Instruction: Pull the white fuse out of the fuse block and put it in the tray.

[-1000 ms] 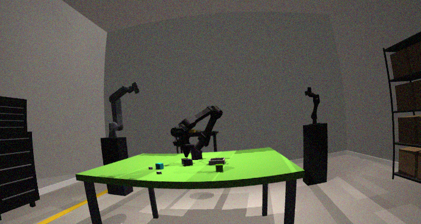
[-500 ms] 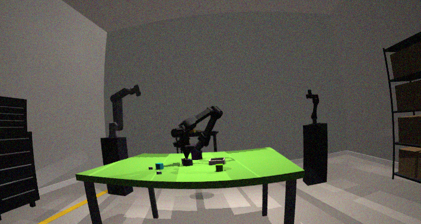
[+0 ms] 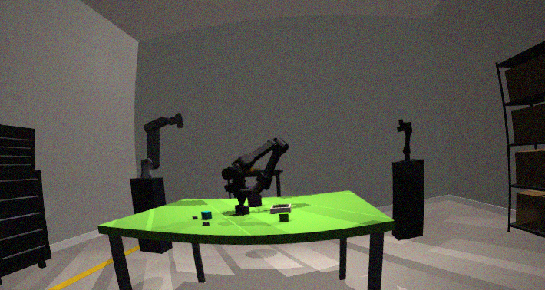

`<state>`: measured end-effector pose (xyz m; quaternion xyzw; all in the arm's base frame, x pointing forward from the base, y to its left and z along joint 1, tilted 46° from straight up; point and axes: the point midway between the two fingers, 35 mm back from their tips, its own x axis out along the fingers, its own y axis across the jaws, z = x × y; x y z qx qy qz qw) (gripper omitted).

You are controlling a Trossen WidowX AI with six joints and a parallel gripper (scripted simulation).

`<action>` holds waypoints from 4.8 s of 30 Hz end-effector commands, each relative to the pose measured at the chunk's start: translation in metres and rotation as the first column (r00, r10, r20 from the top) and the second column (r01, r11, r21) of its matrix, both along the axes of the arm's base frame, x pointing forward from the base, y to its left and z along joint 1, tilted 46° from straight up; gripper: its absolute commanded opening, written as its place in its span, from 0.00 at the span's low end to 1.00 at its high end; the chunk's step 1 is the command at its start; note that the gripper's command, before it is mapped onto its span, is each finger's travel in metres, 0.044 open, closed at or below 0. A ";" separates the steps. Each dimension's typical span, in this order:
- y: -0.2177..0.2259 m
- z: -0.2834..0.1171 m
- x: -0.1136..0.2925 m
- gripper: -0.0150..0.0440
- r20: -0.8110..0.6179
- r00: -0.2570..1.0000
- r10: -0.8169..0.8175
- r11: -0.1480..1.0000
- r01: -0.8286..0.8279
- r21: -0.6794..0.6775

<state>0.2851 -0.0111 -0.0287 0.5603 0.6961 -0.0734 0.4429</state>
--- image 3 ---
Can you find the teal cube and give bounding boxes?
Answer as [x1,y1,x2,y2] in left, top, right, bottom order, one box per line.
[201,211,212,219]

